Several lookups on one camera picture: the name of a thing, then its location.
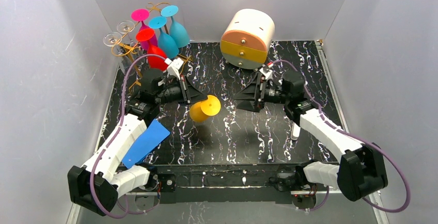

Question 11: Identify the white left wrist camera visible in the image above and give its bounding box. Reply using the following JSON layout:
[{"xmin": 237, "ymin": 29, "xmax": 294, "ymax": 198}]
[{"xmin": 164, "ymin": 57, "xmax": 184, "ymax": 80}]

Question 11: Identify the magenta plastic wine glass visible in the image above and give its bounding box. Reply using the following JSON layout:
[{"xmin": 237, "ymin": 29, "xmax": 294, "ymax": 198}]
[{"xmin": 131, "ymin": 9, "xmax": 158, "ymax": 51}]

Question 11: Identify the teal wine glass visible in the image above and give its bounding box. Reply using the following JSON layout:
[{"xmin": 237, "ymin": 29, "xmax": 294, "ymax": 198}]
[
  {"xmin": 160, "ymin": 5, "xmax": 190, "ymax": 48},
  {"xmin": 148, "ymin": 16, "xmax": 179, "ymax": 59}
]

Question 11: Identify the gold wire glass rack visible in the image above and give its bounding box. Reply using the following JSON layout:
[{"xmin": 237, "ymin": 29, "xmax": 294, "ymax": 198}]
[{"xmin": 103, "ymin": 3, "xmax": 193, "ymax": 74}]

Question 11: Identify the yellow plastic wine glass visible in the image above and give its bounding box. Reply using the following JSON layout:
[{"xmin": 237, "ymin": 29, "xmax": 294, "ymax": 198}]
[{"xmin": 189, "ymin": 95, "xmax": 221, "ymax": 122}]

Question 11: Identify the front clear wine glass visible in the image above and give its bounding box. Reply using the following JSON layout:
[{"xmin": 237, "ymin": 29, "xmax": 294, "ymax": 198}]
[{"xmin": 103, "ymin": 32, "xmax": 133, "ymax": 75}]

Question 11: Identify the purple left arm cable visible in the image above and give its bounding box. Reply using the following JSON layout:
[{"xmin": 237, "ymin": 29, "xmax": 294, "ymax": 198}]
[{"xmin": 89, "ymin": 54, "xmax": 172, "ymax": 220}]

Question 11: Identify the white oblong remote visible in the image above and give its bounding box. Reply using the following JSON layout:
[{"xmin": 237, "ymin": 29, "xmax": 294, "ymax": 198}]
[{"xmin": 291, "ymin": 123, "xmax": 301, "ymax": 141}]

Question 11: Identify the rear clear wine glass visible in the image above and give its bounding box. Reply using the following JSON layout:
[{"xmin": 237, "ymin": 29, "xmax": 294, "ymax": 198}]
[{"xmin": 117, "ymin": 21, "xmax": 143, "ymax": 61}]

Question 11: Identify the clear wine glass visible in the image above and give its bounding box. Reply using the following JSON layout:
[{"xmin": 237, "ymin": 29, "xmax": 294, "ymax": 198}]
[
  {"xmin": 117, "ymin": 21, "xmax": 143, "ymax": 61},
  {"xmin": 103, "ymin": 32, "xmax": 133, "ymax": 75}
]

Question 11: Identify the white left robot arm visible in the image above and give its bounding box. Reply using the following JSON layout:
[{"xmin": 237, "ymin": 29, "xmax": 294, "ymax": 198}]
[{"xmin": 67, "ymin": 69, "xmax": 208, "ymax": 216}]

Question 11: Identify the round pastel drawer cabinet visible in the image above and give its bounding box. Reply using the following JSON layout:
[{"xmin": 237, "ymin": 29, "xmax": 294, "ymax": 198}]
[{"xmin": 220, "ymin": 9, "xmax": 275, "ymax": 70}]

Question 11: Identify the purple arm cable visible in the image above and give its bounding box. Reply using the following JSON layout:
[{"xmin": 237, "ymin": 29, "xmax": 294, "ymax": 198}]
[
  {"xmin": 89, "ymin": 54, "xmax": 172, "ymax": 220},
  {"xmin": 270, "ymin": 60, "xmax": 411, "ymax": 214}
]

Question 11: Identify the red plastic wine glass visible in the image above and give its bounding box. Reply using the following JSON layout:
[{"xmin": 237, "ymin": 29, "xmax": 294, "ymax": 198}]
[{"xmin": 136, "ymin": 28, "xmax": 168, "ymax": 71}]

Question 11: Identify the blue flat card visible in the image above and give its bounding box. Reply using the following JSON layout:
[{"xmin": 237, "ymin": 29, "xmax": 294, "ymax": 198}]
[{"xmin": 122, "ymin": 120, "xmax": 170, "ymax": 169}]

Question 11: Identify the front teal wine glass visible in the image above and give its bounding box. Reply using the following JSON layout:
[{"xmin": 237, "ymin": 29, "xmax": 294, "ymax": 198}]
[{"xmin": 148, "ymin": 16, "xmax": 179, "ymax": 59}]

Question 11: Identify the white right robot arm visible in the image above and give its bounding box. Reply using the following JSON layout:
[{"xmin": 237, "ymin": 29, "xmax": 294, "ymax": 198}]
[{"xmin": 233, "ymin": 70, "xmax": 388, "ymax": 201}]

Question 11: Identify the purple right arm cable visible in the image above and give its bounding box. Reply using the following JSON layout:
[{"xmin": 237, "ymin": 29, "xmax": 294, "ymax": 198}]
[{"xmin": 270, "ymin": 60, "xmax": 411, "ymax": 214}]

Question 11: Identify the rear teal wine glass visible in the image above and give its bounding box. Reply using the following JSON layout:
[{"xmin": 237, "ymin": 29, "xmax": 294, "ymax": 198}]
[{"xmin": 160, "ymin": 5, "xmax": 190, "ymax": 48}]

